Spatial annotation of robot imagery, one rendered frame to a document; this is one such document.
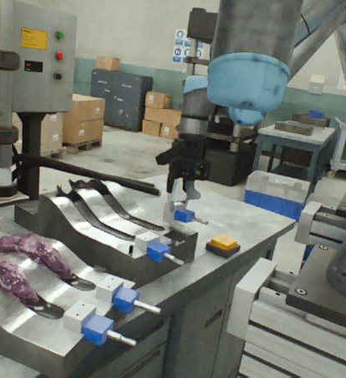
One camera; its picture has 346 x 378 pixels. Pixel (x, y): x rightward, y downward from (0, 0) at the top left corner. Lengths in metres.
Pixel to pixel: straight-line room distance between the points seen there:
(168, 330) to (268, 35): 0.93
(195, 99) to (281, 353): 0.63
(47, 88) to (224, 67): 1.37
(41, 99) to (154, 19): 6.82
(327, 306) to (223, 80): 0.34
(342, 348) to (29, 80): 1.39
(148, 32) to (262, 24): 8.06
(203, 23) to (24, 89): 3.62
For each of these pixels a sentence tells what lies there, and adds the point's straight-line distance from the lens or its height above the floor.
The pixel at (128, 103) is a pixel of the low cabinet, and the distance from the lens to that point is 7.97.
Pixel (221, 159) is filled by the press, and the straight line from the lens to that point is 4.91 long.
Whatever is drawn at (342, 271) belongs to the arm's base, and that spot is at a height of 1.06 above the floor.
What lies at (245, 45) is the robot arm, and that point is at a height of 1.34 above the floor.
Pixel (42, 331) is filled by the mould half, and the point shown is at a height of 0.85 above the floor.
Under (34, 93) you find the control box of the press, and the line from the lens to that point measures 1.66.
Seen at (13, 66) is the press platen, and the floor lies 1.25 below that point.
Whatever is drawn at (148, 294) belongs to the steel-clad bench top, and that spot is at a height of 0.80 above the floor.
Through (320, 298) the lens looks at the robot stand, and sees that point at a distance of 0.58.
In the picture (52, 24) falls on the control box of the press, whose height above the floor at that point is 1.42.
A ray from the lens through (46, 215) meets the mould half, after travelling 1.12.
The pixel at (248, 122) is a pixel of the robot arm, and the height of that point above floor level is 1.22.
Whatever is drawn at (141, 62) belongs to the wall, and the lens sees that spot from 8.44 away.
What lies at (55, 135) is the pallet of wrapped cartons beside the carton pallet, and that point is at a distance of 5.10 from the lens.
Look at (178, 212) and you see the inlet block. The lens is 1.06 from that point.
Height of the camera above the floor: 1.31
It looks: 18 degrees down
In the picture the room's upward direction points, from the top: 8 degrees clockwise
